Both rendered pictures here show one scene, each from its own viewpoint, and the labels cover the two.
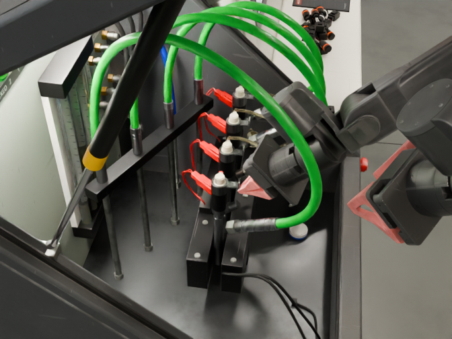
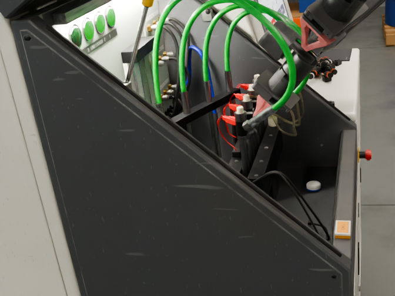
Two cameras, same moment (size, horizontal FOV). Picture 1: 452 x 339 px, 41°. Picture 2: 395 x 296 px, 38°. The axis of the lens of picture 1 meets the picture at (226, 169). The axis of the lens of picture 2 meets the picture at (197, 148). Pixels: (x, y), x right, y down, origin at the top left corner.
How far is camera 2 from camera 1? 60 cm
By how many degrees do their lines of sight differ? 21
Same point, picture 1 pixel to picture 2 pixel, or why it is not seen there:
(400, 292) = not seen: outside the picture
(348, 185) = (346, 143)
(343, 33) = (344, 71)
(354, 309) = (348, 198)
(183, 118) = (218, 97)
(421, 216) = (334, 20)
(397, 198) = (317, 10)
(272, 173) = (271, 87)
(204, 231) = (235, 165)
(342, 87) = (342, 94)
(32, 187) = not seen: hidden behind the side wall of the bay
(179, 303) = not seen: hidden behind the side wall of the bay
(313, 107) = (290, 31)
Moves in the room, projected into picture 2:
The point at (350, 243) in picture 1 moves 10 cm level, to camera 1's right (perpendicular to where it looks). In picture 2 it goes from (346, 169) to (388, 167)
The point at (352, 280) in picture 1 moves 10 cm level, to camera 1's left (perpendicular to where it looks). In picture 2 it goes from (347, 185) to (304, 187)
